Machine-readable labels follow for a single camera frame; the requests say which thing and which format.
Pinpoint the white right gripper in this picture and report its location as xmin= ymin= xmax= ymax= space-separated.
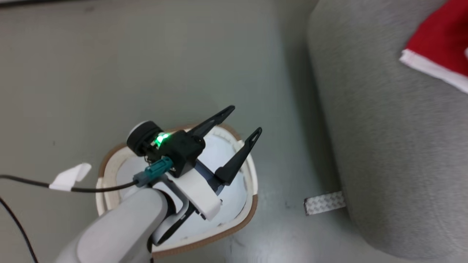
xmin=152 ymin=106 xmax=263 ymax=221

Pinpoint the red and white clothing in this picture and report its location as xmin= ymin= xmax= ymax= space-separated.
xmin=399 ymin=0 xmax=468 ymax=94

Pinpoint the black cable with connector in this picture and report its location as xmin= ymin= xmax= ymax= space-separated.
xmin=0 ymin=175 xmax=139 ymax=193

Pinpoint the silver patterned strip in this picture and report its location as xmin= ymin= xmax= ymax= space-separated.
xmin=304 ymin=191 xmax=346 ymax=216

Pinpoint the teal cable connector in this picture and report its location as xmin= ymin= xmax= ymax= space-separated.
xmin=133 ymin=156 xmax=174 ymax=187

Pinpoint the white tape tag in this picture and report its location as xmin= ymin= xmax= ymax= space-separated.
xmin=49 ymin=163 xmax=92 ymax=191

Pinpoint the white laundry basket tan rim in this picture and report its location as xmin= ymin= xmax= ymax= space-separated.
xmin=96 ymin=123 xmax=258 ymax=259

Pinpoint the thin black cable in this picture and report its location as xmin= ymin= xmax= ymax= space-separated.
xmin=0 ymin=199 xmax=39 ymax=263

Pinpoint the grey fabric sofa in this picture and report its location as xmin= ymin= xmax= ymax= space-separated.
xmin=307 ymin=0 xmax=468 ymax=260

